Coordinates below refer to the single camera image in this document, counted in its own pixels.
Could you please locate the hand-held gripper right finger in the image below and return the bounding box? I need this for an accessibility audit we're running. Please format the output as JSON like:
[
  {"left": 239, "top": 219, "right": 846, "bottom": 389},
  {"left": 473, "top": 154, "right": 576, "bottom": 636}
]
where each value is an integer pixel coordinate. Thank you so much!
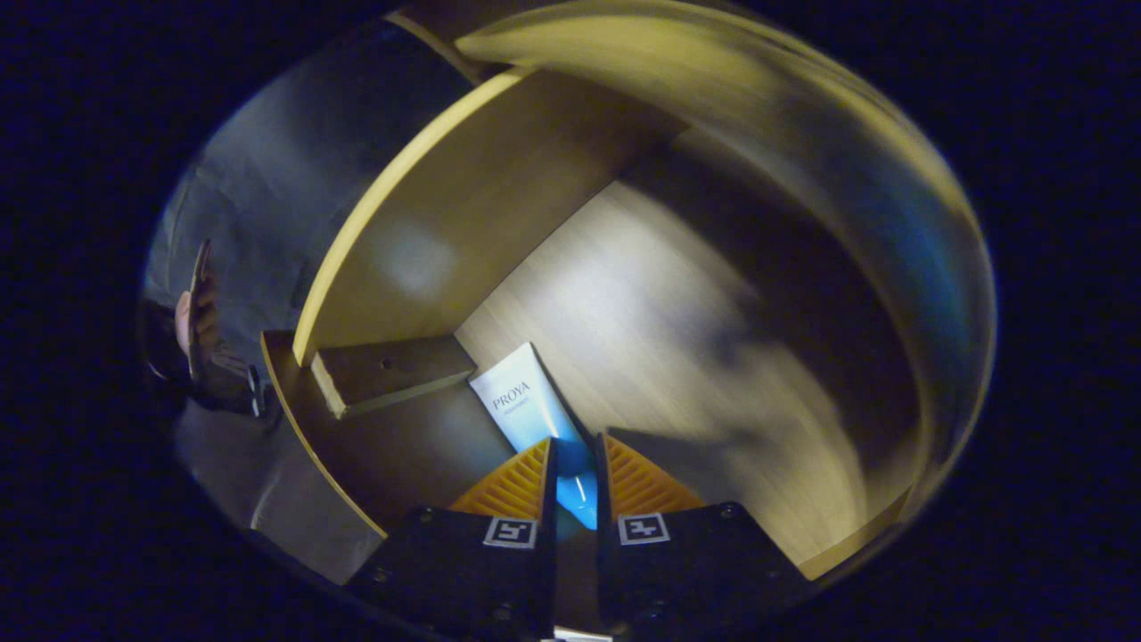
[{"left": 595, "top": 432, "right": 814, "bottom": 636}]

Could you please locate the blue and white cosmetic tube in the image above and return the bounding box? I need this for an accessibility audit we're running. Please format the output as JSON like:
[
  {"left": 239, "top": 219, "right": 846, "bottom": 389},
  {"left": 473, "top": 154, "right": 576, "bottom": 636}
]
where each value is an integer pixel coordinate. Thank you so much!
[{"left": 468, "top": 342, "right": 600, "bottom": 531}]

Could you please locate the person's gray clothing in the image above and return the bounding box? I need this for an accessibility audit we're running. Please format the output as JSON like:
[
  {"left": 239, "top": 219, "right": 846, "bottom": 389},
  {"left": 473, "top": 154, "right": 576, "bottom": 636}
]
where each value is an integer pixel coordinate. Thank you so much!
[{"left": 174, "top": 397, "right": 386, "bottom": 585}]

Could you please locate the wooden countertop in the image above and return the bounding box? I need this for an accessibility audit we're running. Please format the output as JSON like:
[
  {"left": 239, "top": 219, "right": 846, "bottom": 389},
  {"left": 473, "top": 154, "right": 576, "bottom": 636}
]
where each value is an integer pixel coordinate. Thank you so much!
[{"left": 455, "top": 0, "right": 997, "bottom": 536}]

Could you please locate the smartphone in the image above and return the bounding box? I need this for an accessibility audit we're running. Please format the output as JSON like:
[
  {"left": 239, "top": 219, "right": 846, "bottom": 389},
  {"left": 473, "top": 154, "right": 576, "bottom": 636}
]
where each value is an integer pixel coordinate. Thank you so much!
[{"left": 187, "top": 238, "right": 215, "bottom": 384}]

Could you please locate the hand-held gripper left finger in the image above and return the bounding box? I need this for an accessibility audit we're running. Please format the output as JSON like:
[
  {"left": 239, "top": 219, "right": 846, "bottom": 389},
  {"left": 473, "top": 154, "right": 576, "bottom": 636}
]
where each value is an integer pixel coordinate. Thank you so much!
[{"left": 346, "top": 435, "right": 561, "bottom": 638}]

